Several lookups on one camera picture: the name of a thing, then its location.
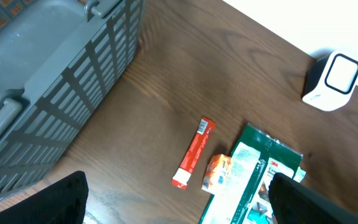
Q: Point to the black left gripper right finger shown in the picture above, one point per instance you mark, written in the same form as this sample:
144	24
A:
293	203

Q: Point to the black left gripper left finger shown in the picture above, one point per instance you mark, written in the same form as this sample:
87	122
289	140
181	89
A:
63	202

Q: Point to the light green small pouch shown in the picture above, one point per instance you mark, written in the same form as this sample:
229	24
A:
299	175

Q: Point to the green 3M product package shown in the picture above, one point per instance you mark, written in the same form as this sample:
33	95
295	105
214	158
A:
256	158

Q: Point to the small orange carton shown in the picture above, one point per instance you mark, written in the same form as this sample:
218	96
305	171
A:
216	174

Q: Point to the red white tube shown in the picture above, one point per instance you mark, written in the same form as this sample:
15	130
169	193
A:
196	147

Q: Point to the grey plastic mesh basket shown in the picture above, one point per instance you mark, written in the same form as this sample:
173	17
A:
58	61

